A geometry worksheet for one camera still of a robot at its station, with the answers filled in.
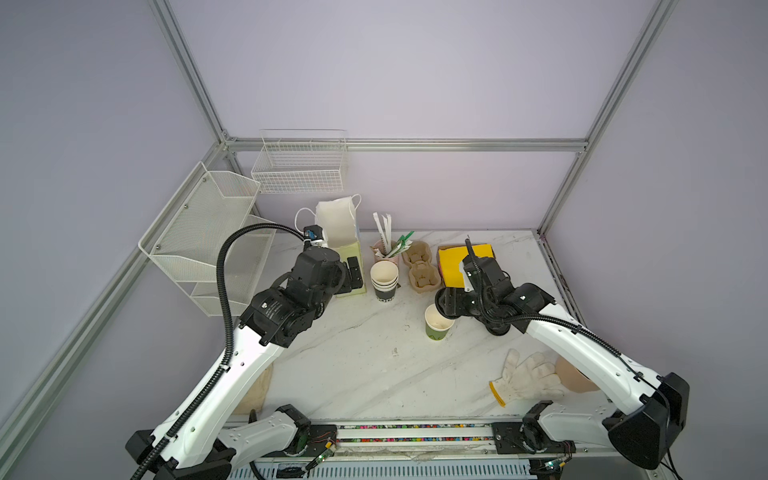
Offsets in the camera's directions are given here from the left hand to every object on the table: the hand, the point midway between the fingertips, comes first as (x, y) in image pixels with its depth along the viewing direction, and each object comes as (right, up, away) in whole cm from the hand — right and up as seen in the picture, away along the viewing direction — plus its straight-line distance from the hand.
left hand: (336, 267), depth 67 cm
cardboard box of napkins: (+31, +6, +40) cm, 51 cm away
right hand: (+27, -9, +10) cm, 31 cm away
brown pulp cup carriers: (+24, -5, +37) cm, 44 cm away
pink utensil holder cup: (+9, +3, +30) cm, 31 cm away
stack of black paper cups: (+10, -4, +26) cm, 29 cm away
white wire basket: (-17, +34, +28) cm, 47 cm away
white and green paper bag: (-6, +14, +34) cm, 37 cm away
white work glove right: (+53, -32, +16) cm, 64 cm away
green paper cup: (+27, -20, +26) cm, 42 cm away
